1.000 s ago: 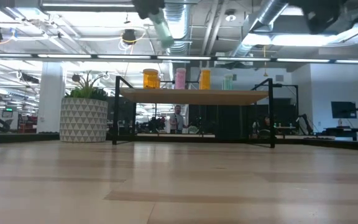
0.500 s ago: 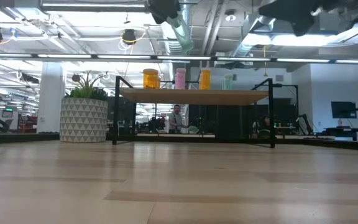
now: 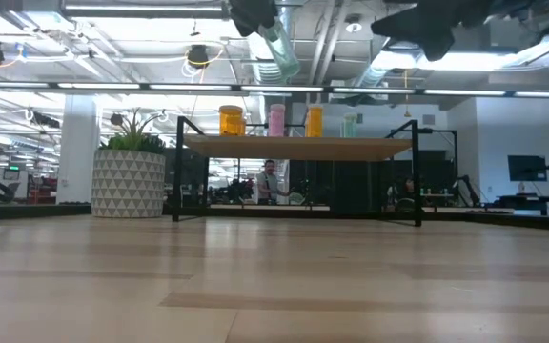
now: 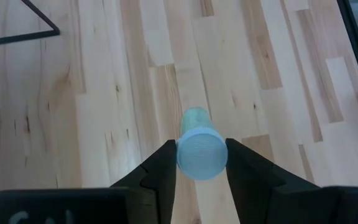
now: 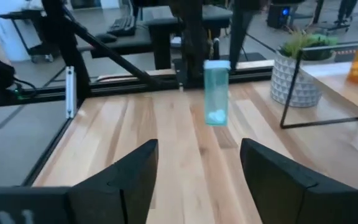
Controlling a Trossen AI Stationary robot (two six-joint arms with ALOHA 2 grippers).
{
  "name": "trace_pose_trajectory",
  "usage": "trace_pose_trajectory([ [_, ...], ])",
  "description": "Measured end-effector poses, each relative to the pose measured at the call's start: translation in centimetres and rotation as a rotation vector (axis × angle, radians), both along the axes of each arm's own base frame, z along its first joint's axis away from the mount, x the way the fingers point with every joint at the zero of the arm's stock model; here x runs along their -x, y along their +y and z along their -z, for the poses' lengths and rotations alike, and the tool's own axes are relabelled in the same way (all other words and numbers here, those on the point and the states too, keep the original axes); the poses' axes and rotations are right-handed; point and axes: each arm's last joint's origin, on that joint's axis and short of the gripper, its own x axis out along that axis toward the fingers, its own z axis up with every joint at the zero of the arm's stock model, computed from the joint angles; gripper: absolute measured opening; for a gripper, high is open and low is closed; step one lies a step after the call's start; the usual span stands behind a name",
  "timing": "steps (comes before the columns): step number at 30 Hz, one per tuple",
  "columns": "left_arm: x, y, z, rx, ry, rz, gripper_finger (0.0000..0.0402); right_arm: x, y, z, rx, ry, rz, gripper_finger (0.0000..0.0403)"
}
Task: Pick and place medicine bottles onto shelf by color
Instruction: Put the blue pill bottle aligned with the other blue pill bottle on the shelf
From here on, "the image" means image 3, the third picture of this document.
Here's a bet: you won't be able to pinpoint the succulent in patterned pot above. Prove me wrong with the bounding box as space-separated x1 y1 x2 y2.
91 108 167 219

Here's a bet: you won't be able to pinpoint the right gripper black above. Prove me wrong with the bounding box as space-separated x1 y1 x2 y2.
371 0 495 62

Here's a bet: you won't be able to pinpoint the black computer monitor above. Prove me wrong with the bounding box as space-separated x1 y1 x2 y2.
507 154 548 183

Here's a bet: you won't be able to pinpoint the wooden shelf black legs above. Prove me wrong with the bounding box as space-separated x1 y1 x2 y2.
170 114 459 229

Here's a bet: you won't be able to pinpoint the person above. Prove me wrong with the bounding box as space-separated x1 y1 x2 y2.
254 159 291 207
387 178 419 212

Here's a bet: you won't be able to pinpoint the black standing desk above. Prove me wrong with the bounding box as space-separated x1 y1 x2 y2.
498 160 549 216

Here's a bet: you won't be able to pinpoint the small orange medicine bottle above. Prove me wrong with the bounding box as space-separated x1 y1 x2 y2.
305 105 325 139

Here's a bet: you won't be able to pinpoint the green medicine bottle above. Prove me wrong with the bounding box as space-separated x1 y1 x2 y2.
341 112 359 139
258 18 302 83

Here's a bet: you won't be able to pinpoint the long LED light bar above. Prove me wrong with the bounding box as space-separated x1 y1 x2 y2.
0 80 549 99

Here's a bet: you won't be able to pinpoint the pink medicine bottle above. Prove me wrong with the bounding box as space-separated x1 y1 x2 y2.
268 103 287 138

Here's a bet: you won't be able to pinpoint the silver ventilation duct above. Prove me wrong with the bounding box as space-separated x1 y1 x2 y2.
356 28 447 88
240 0 300 125

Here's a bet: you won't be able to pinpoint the black aluminium rig frame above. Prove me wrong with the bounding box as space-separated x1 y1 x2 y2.
0 202 549 233

